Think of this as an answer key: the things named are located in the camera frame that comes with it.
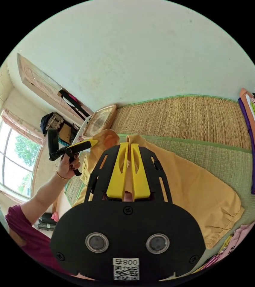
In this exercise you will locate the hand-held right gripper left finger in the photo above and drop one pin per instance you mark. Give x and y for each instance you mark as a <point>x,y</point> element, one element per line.
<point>118,172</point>

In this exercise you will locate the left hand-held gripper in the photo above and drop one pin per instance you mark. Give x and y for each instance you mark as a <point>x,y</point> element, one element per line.
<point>67,152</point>

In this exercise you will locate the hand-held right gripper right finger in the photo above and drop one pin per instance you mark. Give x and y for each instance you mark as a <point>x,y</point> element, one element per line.
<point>141,175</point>

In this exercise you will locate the yellow t-shirt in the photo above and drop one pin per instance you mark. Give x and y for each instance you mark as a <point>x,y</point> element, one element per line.
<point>197,190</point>

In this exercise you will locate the person's left forearm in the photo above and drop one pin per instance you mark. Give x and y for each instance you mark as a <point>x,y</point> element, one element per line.
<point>43,197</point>

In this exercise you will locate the person's left hand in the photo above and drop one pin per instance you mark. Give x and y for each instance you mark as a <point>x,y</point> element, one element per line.
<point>68,168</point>

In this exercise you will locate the brown carton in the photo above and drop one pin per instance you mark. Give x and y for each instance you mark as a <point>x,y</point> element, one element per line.
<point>66,133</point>

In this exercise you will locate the wooden framed clock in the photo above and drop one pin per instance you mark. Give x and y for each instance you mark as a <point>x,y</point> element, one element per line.
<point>100,121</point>

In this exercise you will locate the dark bag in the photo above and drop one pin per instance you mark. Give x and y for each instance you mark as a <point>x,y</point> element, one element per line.
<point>51,122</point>

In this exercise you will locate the pink curtain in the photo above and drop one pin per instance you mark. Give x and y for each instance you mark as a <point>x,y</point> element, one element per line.
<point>19,127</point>

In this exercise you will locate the window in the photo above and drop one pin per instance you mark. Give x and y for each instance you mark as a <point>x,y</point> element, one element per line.
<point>15,161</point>

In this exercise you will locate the pale wooden cupboard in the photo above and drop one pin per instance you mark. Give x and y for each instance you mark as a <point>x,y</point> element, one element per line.
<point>42,83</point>

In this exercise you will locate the bed with woven mat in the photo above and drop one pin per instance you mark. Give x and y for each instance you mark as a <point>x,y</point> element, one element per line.
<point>185,116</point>

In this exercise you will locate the black case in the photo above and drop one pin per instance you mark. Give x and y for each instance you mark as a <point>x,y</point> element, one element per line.
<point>46,222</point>

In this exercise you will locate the person's body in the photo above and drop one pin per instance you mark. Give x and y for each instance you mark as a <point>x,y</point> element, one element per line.
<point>26,231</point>

